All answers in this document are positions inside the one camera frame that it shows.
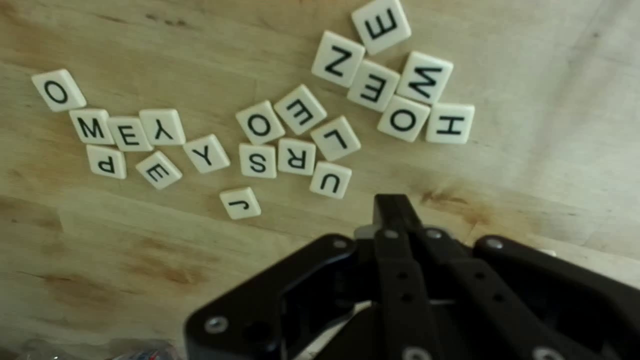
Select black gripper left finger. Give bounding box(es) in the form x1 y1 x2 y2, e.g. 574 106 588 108
184 194 428 360

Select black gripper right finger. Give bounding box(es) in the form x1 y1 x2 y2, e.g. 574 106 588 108
398 194 640 360

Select cream letter tile L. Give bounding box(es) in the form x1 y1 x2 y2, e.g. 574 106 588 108
308 115 364 165

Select cream letter tile J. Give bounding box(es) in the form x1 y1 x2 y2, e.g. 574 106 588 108
217 187 263 222

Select cream letter tile U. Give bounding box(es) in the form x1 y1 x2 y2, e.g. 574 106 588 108
308 160 354 203

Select cream letter tile R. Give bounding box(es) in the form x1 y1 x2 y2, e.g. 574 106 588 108
276 137 320 178

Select cream letter tile S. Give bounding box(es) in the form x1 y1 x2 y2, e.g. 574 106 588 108
238 143 280 181

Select cream letter tile Y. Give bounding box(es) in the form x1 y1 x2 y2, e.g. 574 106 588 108
138 106 187 148
181 133 232 177

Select cream letter tile O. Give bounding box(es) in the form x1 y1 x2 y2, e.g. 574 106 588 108
234 98 287 148
29 66 88 115
376 94 434 146

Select cream letter tile H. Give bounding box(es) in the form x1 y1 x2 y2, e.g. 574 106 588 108
423 100 478 146

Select cream letter tile P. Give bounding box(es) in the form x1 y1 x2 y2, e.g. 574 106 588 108
84 143 127 183

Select cream letter tile Z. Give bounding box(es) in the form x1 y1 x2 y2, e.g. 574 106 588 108
309 28 367 91

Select cream letter tile W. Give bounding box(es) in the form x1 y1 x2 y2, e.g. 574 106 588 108
393 49 456 108

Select cream letter tile M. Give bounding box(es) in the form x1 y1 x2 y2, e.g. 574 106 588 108
68 106 115 148

